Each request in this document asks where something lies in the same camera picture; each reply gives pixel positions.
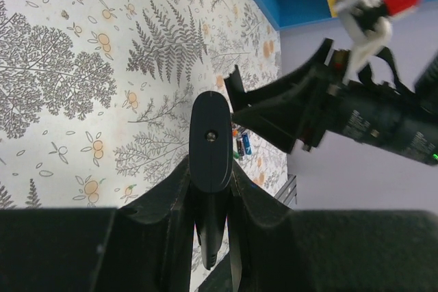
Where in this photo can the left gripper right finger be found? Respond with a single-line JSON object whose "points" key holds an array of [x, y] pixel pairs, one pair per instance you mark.
{"points": [[275, 248]]}

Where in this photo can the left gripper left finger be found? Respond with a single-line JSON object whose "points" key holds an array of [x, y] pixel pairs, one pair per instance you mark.
{"points": [[145, 245]]}

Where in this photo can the aluminium frame rail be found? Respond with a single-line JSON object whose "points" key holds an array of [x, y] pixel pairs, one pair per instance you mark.
{"points": [[287, 194]]}

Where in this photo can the blue battery leftmost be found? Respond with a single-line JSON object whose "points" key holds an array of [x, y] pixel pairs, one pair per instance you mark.
{"points": [[246, 144]]}

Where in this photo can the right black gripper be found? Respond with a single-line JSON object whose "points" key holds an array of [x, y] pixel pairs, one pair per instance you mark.
{"points": [[390, 117]]}

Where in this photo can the floral table mat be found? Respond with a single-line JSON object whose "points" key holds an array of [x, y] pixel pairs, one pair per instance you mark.
{"points": [[96, 94]]}

